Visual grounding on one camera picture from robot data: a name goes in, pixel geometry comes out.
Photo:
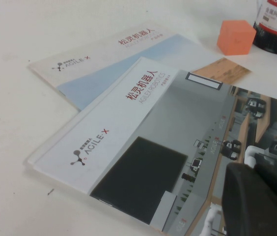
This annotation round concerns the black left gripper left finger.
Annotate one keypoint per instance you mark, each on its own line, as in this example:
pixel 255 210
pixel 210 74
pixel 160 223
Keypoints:
pixel 241 201

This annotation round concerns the office photo brochure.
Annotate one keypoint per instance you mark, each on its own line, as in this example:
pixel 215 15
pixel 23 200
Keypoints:
pixel 158 137

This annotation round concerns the black mesh pen holder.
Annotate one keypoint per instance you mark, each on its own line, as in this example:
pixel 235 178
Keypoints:
pixel 276 32

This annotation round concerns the orange foam block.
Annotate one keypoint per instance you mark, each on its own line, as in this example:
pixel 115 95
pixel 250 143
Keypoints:
pixel 235 38

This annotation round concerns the blue sky brochure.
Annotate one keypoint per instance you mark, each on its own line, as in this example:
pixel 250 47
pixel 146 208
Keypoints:
pixel 99 64

